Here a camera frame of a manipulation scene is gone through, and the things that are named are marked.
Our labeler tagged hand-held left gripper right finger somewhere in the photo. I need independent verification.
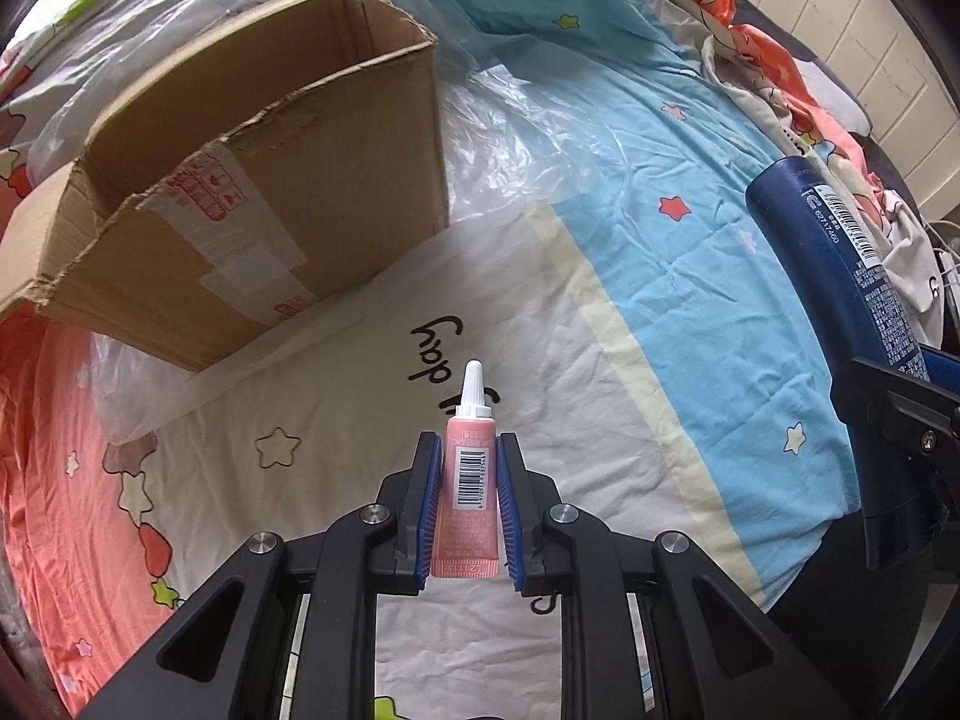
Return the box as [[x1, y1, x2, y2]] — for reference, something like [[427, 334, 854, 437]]
[[496, 431, 833, 720]]

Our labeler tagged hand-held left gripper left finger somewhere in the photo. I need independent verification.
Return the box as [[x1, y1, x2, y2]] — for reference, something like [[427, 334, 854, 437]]
[[79, 431, 443, 720]]

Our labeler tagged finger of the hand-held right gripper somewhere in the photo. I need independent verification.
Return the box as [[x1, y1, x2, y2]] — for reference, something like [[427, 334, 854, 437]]
[[919, 345, 960, 392], [829, 356, 960, 520]]

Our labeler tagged pink tube with white cap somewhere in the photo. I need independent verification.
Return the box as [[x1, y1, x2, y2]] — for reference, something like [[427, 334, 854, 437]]
[[429, 360, 502, 580]]

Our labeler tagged dark blue bottle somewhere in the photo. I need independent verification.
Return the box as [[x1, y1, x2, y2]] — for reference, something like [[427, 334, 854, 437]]
[[745, 154, 947, 571]]

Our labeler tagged brown cardboard box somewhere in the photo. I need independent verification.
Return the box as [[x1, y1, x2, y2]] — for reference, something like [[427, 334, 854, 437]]
[[0, 0, 451, 374]]

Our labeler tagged star print bed sheet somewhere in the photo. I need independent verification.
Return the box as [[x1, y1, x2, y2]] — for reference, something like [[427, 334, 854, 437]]
[[0, 0, 931, 720]]

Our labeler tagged white orange crumpled cloth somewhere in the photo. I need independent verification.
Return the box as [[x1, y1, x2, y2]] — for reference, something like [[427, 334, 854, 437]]
[[660, 0, 946, 316]]

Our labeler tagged clear plastic bag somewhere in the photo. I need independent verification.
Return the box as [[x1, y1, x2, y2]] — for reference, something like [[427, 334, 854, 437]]
[[30, 0, 601, 443]]

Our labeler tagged white cable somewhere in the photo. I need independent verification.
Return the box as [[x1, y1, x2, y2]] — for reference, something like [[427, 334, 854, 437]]
[[926, 217, 960, 293]]

